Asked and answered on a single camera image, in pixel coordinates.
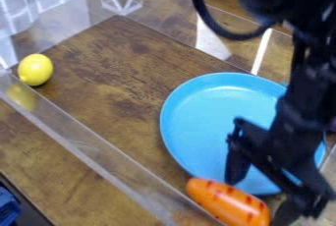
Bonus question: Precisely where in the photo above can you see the blue object at corner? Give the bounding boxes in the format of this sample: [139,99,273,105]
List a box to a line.
[0,187,21,226]

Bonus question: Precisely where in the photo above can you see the yellow toy lemon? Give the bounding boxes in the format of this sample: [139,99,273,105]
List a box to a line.
[17,54,53,86]

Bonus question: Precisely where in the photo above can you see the blue round plastic tray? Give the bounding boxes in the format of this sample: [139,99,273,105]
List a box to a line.
[158,72,327,197]

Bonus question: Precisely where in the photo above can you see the black braided cable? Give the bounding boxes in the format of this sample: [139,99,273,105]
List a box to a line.
[183,0,275,41]

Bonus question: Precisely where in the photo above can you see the clear acrylic enclosure wall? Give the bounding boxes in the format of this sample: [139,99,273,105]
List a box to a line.
[0,0,293,226]

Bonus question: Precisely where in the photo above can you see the orange toy carrot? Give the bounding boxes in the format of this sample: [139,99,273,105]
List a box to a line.
[186,178,271,226]

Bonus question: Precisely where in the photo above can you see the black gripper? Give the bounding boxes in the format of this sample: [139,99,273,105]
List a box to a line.
[223,33,336,226]

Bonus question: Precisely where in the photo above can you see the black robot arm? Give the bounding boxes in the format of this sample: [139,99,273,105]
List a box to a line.
[223,0,336,226]

